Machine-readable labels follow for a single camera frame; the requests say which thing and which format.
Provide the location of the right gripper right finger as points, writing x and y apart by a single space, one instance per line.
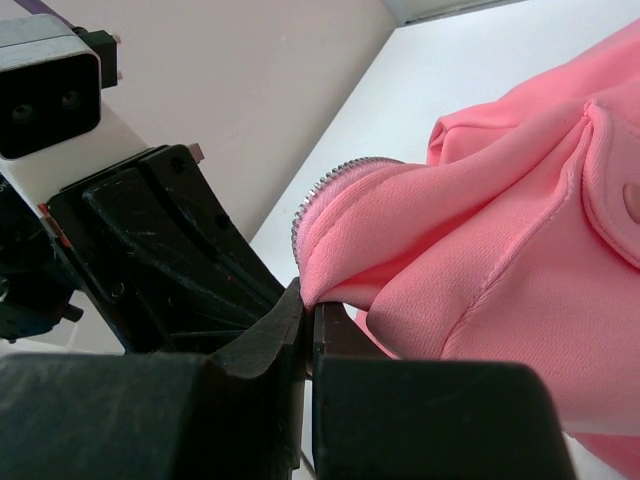
378 418

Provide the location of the pink zip jacket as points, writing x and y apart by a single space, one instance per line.
517 240

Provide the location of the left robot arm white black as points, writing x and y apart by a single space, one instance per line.
150 245

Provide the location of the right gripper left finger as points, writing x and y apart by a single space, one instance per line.
235 414

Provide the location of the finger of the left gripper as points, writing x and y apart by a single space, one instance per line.
201 280

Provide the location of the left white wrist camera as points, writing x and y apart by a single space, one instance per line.
55 127

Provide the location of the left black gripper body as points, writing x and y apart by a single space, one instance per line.
49 255

